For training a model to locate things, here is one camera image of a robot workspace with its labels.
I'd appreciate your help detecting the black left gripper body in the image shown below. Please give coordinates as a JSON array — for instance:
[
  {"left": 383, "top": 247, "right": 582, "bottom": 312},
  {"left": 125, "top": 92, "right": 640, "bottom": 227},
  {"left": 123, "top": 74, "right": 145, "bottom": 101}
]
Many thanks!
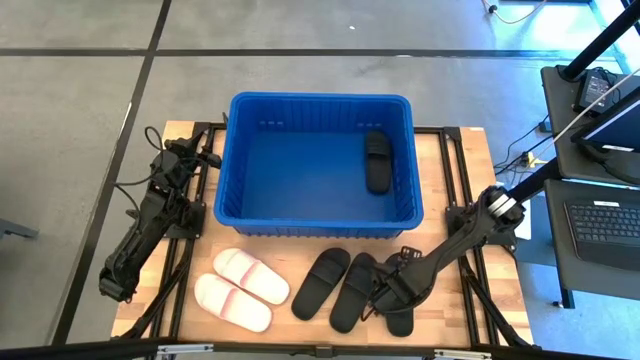
[{"left": 151, "top": 147, "right": 204, "bottom": 199}]

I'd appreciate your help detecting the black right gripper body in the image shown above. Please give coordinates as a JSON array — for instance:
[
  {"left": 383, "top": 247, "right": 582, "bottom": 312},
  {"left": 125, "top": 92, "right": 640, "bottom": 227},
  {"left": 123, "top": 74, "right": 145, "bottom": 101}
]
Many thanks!
[{"left": 374, "top": 247, "right": 436, "bottom": 316}]

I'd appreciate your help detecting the black slide sandal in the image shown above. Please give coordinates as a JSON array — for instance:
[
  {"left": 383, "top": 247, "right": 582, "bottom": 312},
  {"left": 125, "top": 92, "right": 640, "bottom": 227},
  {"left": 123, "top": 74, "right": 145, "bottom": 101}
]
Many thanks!
[
  {"left": 363, "top": 130, "right": 393, "bottom": 196},
  {"left": 383, "top": 252, "right": 416, "bottom": 338},
  {"left": 291, "top": 246, "right": 352, "bottom": 322},
  {"left": 329, "top": 251, "right": 380, "bottom": 335}
]

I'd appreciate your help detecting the white slide sandal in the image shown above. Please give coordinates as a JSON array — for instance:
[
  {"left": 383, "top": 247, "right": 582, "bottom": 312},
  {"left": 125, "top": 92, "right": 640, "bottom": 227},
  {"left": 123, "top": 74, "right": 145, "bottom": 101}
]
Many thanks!
[
  {"left": 193, "top": 272, "right": 274, "bottom": 334},
  {"left": 212, "top": 247, "right": 291, "bottom": 306}
]

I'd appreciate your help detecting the blue plastic bin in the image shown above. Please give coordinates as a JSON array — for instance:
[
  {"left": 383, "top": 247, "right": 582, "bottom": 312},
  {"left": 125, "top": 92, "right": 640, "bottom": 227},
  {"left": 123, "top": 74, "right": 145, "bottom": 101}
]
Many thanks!
[{"left": 213, "top": 91, "right": 425, "bottom": 238}]

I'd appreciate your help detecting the white paper sheet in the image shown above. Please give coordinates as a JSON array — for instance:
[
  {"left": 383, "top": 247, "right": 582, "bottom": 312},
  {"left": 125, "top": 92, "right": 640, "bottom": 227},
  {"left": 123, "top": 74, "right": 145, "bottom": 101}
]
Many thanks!
[{"left": 513, "top": 213, "right": 534, "bottom": 242}]

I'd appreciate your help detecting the black diagonal pole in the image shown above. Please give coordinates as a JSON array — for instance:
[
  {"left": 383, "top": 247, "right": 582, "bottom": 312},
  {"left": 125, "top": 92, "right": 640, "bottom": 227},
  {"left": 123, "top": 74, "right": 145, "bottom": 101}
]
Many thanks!
[
  {"left": 558, "top": 0, "right": 640, "bottom": 82},
  {"left": 509, "top": 157, "right": 564, "bottom": 204}
]

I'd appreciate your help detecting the grey metal object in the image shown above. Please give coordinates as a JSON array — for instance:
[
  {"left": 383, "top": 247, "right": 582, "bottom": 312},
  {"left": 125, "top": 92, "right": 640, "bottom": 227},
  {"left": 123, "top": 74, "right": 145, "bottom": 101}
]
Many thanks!
[{"left": 0, "top": 218, "right": 40, "bottom": 241}]

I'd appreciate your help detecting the yellow power plug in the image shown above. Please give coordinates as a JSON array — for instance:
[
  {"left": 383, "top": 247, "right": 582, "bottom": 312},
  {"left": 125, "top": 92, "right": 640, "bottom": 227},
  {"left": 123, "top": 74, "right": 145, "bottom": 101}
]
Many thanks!
[{"left": 519, "top": 151, "right": 547, "bottom": 169}]

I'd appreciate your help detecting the black bar with silver brackets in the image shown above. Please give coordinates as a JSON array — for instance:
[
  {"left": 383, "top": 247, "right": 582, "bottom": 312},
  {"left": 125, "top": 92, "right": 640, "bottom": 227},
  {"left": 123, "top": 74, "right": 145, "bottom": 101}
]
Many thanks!
[{"left": 0, "top": 337, "right": 640, "bottom": 360}]

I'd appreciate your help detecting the black desk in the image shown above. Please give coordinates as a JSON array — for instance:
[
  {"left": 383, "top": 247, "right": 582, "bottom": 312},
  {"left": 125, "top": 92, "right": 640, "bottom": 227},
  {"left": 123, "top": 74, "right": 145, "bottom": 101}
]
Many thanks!
[
  {"left": 543, "top": 178, "right": 640, "bottom": 302},
  {"left": 540, "top": 64, "right": 640, "bottom": 187}
]

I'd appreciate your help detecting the black laptop keyboard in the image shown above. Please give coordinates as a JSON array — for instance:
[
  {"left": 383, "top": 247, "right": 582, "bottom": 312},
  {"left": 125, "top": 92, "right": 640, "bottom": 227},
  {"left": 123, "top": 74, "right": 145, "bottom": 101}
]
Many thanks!
[{"left": 563, "top": 199, "right": 640, "bottom": 274}]

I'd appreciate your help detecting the black monitor screen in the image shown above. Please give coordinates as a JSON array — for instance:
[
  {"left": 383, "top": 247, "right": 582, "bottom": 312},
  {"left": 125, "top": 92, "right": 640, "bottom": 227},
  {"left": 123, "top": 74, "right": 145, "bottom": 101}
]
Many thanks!
[{"left": 571, "top": 87, "right": 640, "bottom": 154}]

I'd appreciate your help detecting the black power adapter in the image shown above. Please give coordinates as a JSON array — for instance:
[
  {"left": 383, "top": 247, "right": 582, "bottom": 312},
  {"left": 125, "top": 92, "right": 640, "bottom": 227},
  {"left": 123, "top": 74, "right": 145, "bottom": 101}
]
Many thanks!
[{"left": 573, "top": 68, "right": 612, "bottom": 114}]

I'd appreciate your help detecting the black aluminium mount frame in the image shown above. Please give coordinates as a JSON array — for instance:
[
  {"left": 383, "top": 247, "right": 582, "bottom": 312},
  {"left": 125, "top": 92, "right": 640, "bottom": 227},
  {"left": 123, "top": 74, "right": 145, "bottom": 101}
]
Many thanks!
[
  {"left": 413, "top": 126, "right": 534, "bottom": 349},
  {"left": 119, "top": 121, "right": 227, "bottom": 341}
]

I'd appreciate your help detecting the white floor cable with plug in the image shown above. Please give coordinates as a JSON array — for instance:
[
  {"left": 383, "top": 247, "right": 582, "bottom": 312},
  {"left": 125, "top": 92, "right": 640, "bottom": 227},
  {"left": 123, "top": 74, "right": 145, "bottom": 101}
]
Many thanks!
[{"left": 480, "top": 0, "right": 550, "bottom": 25}]

